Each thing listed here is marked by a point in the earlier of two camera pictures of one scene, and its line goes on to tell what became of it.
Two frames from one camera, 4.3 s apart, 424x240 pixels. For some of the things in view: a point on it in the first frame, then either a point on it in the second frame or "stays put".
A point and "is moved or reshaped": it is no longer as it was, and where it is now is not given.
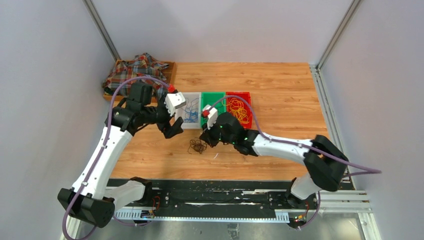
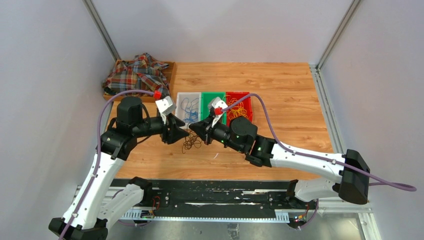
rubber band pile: (237, 108) stays put
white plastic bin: (190, 113) stays put
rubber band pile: (191, 114) stays put
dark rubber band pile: (197, 145) is moved or reshaped
